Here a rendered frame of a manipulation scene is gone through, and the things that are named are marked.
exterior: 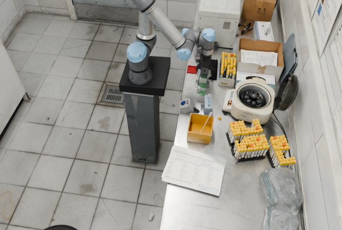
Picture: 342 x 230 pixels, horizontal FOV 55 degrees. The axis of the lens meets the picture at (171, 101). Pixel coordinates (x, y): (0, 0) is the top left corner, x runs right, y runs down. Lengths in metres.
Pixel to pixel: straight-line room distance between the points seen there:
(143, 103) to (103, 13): 2.10
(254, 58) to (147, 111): 0.80
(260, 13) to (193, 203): 1.60
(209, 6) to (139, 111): 0.84
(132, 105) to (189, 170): 0.66
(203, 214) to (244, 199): 0.22
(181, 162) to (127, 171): 1.06
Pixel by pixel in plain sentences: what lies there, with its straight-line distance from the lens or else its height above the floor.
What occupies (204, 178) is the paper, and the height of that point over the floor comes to 0.89.
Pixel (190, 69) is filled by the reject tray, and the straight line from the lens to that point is 2.23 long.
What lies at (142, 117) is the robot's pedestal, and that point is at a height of 0.63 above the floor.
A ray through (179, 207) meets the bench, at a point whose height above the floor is 0.88.
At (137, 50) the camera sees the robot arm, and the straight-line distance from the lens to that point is 1.94.
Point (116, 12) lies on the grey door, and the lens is 3.99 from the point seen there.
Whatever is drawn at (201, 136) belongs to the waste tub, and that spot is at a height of 0.95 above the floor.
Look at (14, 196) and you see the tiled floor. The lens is 2.91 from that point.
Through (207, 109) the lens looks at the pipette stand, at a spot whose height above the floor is 0.96.
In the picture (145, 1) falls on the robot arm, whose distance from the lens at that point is 1.68.
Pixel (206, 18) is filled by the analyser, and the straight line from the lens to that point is 2.28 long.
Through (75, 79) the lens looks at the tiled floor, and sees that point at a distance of 3.48.
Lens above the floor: 2.44
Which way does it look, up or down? 50 degrees down
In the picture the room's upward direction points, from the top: 2 degrees clockwise
